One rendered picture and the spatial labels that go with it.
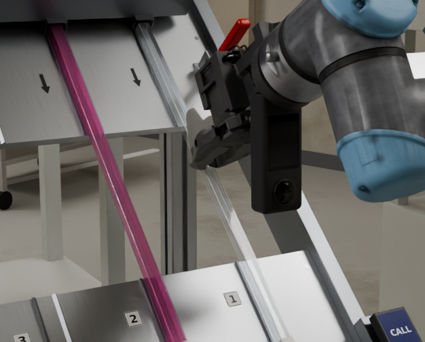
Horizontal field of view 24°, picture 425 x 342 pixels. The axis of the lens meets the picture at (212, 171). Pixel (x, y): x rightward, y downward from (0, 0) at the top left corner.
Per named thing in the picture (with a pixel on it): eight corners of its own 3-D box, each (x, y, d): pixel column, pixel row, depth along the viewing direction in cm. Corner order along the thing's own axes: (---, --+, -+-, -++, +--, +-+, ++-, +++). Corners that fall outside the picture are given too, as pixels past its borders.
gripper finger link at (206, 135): (215, 143, 105) (256, 110, 98) (220, 159, 105) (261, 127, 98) (177, 146, 102) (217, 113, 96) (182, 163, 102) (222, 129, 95)
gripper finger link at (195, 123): (183, 125, 110) (223, 90, 102) (197, 175, 108) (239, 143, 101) (159, 127, 108) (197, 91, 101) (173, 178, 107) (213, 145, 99)
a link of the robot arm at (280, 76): (361, 82, 89) (286, 88, 85) (335, 103, 93) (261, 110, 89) (337, 8, 91) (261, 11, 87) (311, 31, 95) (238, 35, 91)
